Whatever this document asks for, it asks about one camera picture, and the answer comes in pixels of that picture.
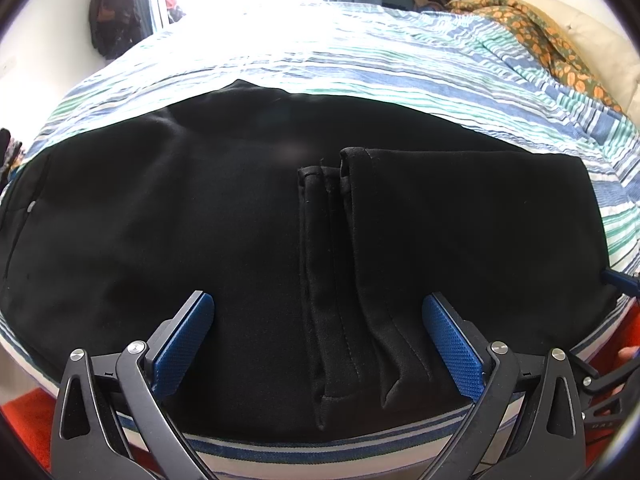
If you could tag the dark clothes hanging on wall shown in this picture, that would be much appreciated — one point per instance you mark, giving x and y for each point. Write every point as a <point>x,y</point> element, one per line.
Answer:
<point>117,25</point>

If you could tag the red item at window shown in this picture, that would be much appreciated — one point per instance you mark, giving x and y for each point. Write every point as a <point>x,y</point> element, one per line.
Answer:
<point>174,11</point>

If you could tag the cream headboard cushion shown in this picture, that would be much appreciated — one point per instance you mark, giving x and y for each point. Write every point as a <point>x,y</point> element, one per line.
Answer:
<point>612,58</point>

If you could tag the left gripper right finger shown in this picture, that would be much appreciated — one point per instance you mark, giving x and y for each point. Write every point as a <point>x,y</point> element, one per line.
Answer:
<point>525,421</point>

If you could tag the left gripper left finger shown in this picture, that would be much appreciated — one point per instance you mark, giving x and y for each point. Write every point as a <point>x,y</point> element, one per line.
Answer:
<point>87,440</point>

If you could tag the striped blue green bedsheet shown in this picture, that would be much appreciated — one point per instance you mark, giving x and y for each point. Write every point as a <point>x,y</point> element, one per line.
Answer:
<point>467,69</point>

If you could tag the black pants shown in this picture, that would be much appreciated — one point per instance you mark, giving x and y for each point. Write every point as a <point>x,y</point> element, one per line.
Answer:
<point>318,224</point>

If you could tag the pile of clothes on chair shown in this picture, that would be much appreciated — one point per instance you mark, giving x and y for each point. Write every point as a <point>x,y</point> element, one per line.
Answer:
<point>11,155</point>

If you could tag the person's right hand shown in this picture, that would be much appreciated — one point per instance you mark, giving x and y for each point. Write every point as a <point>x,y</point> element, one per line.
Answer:
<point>628,353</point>

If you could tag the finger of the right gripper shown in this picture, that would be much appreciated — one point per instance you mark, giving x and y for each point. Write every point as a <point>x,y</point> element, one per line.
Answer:
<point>627,284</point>

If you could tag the orange floral blanket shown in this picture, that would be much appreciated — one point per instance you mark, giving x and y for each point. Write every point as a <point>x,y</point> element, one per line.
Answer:
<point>544,40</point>

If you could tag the red fleece garment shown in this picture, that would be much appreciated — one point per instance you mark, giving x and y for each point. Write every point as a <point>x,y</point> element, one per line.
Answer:
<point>30,416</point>

